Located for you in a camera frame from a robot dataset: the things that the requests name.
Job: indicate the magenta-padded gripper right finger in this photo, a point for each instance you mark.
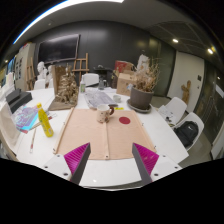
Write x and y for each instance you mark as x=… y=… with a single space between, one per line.
x=146 y=160

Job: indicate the white plaster bust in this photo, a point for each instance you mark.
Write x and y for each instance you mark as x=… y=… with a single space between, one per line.
x=41 y=70
x=50 y=75

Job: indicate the white chair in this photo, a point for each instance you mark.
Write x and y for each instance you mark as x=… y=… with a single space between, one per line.
x=90 y=79
x=39 y=84
x=178 y=106
x=198 y=120

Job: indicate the flat round red coaster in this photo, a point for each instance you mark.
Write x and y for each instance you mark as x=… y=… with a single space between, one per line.
x=124 y=120

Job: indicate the small white cup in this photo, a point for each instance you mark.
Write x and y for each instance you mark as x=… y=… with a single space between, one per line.
x=117 y=98

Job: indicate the grey plant saucer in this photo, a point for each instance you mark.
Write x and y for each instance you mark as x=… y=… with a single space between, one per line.
x=133 y=108

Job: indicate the wooden wall figure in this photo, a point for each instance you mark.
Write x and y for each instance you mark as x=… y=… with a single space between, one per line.
x=186 y=91

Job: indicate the grey glass flask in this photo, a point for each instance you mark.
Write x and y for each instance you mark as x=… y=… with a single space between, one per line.
x=101 y=84

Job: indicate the long wooden stick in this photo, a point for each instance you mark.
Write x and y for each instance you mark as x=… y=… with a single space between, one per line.
x=33 y=140

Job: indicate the yellow drink bottle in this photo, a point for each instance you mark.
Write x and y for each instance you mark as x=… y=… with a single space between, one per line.
x=45 y=123

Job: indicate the wooden easel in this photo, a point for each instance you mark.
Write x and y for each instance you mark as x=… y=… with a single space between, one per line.
x=81 y=70
x=30 y=75

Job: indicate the black flat box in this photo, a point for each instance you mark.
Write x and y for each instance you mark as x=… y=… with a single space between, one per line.
x=20 y=101
x=12 y=96

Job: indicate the beige cabinet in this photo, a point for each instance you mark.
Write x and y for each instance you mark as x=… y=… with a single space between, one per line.
x=21 y=66

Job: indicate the peach canvas table mat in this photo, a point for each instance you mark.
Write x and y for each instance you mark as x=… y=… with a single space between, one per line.
x=86 y=133

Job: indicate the black backpack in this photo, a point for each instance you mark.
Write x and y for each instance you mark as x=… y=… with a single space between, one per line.
x=186 y=133

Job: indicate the brown wooden carving sculpture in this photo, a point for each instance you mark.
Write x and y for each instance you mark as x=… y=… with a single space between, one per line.
x=66 y=90

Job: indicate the black wall screen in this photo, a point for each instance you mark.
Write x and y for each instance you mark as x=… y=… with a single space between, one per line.
x=58 y=48

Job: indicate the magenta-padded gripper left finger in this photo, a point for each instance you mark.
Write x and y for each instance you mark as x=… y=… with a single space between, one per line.
x=75 y=160

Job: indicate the white paper sheets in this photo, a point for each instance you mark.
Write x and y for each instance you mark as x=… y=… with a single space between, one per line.
x=165 y=113

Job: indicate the small green spray bottle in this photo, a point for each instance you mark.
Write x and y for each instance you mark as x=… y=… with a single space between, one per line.
x=82 y=86

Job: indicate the round ceiling spotlight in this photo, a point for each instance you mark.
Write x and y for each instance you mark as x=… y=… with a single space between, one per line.
x=175 y=40
x=210 y=51

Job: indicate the colourful painting sheet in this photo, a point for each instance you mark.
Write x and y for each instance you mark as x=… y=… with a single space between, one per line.
x=26 y=118

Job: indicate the grey pot with dried plant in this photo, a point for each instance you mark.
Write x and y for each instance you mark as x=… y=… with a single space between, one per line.
x=140 y=98

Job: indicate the yellow marker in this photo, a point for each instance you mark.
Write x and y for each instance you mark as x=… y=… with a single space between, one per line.
x=119 y=108

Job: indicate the red box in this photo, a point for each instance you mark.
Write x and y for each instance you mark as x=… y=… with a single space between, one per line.
x=122 y=66

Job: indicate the brown cardboard box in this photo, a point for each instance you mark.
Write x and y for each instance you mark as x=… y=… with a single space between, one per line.
x=124 y=85

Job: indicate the long ceiling light strip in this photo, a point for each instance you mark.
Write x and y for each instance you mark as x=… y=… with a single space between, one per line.
x=50 y=11

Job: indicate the grey printed newspaper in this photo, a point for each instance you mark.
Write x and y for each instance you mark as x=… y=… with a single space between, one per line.
x=100 y=98

